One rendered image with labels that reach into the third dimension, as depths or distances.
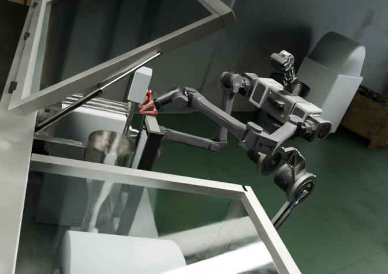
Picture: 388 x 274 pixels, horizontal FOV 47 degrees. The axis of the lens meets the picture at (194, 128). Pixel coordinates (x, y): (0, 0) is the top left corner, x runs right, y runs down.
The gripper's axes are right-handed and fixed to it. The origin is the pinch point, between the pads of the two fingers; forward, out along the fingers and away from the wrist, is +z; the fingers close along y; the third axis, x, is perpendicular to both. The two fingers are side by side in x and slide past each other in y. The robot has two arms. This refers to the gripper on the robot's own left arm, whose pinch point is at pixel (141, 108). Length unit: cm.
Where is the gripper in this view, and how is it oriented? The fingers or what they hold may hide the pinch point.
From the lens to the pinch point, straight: 207.0
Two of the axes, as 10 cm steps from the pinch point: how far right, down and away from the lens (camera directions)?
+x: -3.4, -7.7, -5.3
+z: -9.1, 4.1, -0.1
